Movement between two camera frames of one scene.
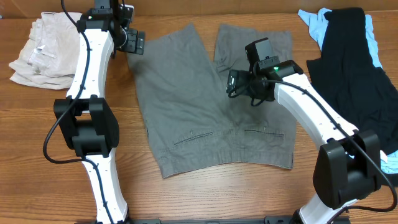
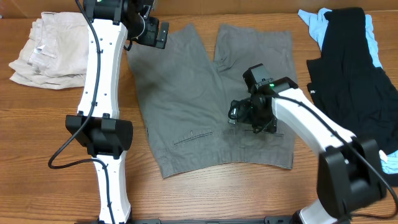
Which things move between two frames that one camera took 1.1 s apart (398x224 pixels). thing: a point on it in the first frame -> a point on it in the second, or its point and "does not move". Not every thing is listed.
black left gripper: x=135 y=44 -> x=150 y=39
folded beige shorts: x=50 y=57 does not move
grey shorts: x=192 y=121 does not move
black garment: x=347 y=74 does not move
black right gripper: x=241 y=77 -> x=242 y=107
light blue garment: x=316 y=18 does not move
